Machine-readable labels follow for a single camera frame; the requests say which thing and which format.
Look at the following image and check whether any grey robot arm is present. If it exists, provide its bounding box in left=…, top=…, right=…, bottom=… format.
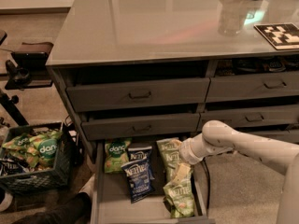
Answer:
left=179, top=120, right=299, bottom=224

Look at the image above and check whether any front green Kettle chip bag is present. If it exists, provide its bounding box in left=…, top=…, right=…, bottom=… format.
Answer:
left=164, top=179, right=194, bottom=218

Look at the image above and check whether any green kettle chip bag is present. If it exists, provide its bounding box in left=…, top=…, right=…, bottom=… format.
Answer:
left=162, top=148, right=181, bottom=181
left=156, top=138, right=182, bottom=151
left=164, top=179, right=194, bottom=218

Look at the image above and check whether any rear green Kettle chip bag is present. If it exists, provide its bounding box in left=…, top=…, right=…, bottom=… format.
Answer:
left=156, top=138, right=182, bottom=151

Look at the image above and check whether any front blue Kettle chip bag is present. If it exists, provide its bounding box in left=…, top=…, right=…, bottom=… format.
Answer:
left=121, top=159, right=154, bottom=203

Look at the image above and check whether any blue kettle chip bag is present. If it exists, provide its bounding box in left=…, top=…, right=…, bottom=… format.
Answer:
left=121, top=159, right=154, bottom=203
left=128, top=146, right=155, bottom=180

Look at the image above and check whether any rear blue Kettle chip bag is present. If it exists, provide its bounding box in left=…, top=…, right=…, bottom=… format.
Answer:
left=128, top=146, right=155, bottom=180

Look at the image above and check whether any green Dang chip bag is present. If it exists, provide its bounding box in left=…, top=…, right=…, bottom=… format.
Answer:
left=104, top=138, right=132, bottom=174

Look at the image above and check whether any open bottom left drawer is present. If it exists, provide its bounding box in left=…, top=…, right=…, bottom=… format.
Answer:
left=91, top=139, right=213, bottom=224

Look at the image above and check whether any top left drawer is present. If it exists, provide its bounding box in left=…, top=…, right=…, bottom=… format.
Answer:
left=66, top=77, right=209, bottom=112

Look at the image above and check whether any middle right drawer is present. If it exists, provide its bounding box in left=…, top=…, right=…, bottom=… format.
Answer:
left=198, top=105, right=299, bottom=131

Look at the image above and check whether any middle left drawer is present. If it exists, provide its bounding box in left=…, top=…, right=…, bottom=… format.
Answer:
left=81, top=113, right=200, bottom=141

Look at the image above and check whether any bottom right drawer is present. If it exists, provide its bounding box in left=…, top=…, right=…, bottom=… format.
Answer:
left=247, top=130, right=299, bottom=144

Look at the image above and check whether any top right drawer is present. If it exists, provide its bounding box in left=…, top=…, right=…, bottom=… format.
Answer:
left=206, top=71, right=299, bottom=103

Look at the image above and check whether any grey drawer cabinet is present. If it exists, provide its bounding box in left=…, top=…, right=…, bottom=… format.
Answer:
left=46, top=0, right=299, bottom=161

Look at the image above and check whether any green Dang bag in crate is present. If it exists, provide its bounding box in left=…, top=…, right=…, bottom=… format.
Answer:
left=31, top=131, right=63, bottom=167

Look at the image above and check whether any person's dark leg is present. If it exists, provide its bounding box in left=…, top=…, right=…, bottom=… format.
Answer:
left=12, top=192, right=92, bottom=224

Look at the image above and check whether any dark plastic crate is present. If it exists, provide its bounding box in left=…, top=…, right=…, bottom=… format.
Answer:
left=0, top=121, right=74, bottom=195

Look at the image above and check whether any black white marker tag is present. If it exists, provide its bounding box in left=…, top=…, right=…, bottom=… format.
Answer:
left=254, top=23, right=299, bottom=50

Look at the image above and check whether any white shoe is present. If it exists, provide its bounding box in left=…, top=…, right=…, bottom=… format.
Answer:
left=0, top=189, right=13, bottom=212

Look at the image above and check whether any black stand with brown pad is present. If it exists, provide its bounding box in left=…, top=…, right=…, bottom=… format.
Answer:
left=0, top=42, right=53, bottom=126

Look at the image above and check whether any black cable on floor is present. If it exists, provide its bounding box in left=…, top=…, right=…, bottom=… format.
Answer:
left=201, top=159, right=212, bottom=210

